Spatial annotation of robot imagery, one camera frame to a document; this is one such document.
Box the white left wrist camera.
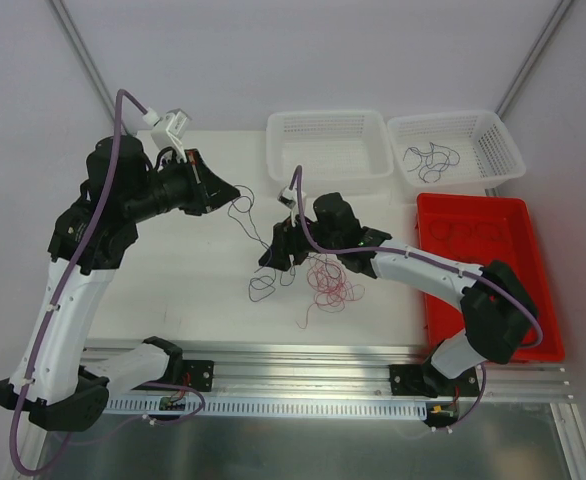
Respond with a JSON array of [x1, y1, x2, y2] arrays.
[[143, 108, 191, 160]]

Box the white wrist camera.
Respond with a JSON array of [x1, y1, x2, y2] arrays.
[[277, 186, 306, 226], [143, 108, 191, 160]]

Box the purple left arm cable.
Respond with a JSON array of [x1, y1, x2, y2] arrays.
[[10, 89, 157, 476]]

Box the white perforated basket right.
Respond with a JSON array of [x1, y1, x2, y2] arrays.
[[387, 110, 526, 196]]

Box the aluminium frame post right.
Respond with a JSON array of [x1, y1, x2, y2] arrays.
[[495, 0, 576, 119]]

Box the white perforated basket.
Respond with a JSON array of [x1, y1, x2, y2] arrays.
[[265, 109, 394, 195], [387, 110, 526, 196]]

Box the red plastic tray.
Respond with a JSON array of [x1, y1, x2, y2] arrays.
[[416, 193, 565, 363]]

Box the pink thin cable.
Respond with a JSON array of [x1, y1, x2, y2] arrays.
[[296, 252, 367, 330]]

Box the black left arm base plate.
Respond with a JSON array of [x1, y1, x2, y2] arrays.
[[177, 359, 215, 392]]

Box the purple thin cable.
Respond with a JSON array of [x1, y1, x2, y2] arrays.
[[226, 185, 294, 304], [403, 141, 462, 184]]

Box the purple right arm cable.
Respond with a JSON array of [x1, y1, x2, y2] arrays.
[[292, 165, 545, 349]]

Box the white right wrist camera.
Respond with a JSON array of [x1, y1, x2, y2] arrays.
[[277, 186, 306, 226]]

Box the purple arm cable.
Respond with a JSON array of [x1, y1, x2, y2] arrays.
[[10, 89, 157, 476], [292, 165, 545, 349]]

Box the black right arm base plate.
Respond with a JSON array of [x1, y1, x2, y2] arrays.
[[389, 364, 480, 398]]

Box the white perforated basket left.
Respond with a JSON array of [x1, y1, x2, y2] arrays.
[[265, 109, 394, 195]]

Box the aluminium frame post left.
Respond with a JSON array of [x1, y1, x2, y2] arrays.
[[45, 0, 115, 126]]

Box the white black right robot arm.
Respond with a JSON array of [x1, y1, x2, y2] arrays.
[[259, 187, 542, 398]]

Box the aluminium frame post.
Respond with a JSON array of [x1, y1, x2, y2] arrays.
[[45, 0, 115, 126], [495, 0, 576, 119]]

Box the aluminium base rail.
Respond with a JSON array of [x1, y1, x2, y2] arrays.
[[177, 341, 577, 403]]

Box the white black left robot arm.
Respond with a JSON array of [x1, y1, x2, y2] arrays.
[[0, 136, 240, 432]]

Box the white slotted cable duct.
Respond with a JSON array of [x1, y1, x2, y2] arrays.
[[105, 394, 427, 421]]

